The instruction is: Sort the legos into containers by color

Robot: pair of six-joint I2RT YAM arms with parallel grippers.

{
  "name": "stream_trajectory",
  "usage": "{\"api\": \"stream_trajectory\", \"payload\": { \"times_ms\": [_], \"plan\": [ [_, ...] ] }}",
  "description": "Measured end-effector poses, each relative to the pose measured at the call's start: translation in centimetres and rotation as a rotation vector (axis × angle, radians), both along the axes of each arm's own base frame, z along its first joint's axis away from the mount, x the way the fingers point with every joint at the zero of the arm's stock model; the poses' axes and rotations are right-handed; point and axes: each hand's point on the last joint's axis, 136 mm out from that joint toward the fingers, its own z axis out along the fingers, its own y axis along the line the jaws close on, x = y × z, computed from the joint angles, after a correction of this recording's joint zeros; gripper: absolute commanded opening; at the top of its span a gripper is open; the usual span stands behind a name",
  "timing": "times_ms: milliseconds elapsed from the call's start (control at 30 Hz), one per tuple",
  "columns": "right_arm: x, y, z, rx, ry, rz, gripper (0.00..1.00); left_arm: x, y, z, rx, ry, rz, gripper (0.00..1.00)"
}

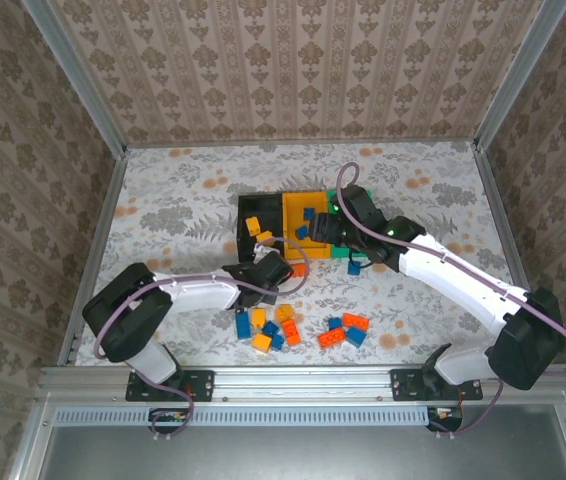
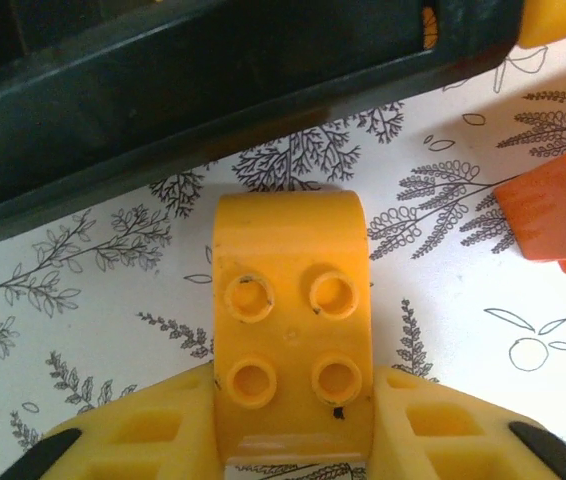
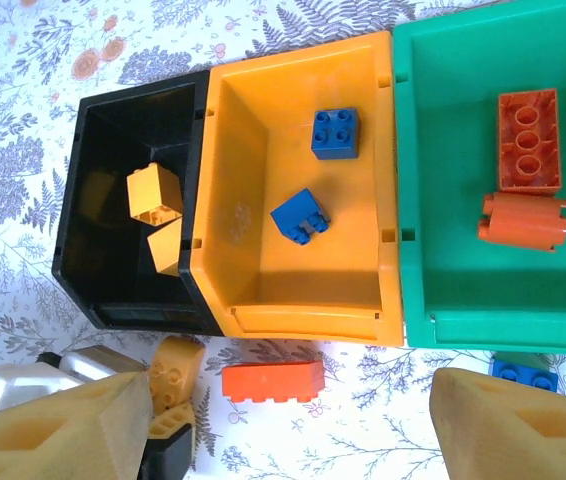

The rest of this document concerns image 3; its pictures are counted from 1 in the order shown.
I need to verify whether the black plastic storage bin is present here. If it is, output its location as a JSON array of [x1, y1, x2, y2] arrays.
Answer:
[[51, 69, 224, 337]]

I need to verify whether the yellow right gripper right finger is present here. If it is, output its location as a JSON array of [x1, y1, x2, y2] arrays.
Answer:
[[429, 368, 566, 480]]

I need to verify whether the orange ribbed round lego piece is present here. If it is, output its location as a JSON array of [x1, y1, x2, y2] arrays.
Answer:
[[477, 192, 566, 255]]

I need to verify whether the green plastic storage bin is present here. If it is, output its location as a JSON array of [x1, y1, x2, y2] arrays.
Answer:
[[391, 0, 566, 357]]

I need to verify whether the blue square lego brick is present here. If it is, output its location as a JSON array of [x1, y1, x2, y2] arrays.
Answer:
[[491, 357, 560, 394], [270, 188, 332, 246], [311, 107, 360, 161]]

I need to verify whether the yellow long lego brick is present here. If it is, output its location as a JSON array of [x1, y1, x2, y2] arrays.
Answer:
[[148, 335, 207, 414]]

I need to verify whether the orange plastic storage bin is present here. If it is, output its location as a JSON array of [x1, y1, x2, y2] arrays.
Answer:
[[178, 30, 405, 347]]

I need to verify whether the orange long lego brick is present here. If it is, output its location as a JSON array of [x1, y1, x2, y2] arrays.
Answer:
[[221, 359, 326, 404], [496, 88, 563, 195]]

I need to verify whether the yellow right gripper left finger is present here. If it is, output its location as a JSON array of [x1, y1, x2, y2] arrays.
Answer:
[[0, 371, 155, 480]]

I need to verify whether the yellow square lego brick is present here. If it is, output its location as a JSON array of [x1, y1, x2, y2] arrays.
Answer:
[[126, 162, 184, 224], [146, 217, 184, 275]]

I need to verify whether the fern and flower print tablecloth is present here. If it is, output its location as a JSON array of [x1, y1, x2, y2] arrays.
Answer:
[[0, 0, 566, 480]]

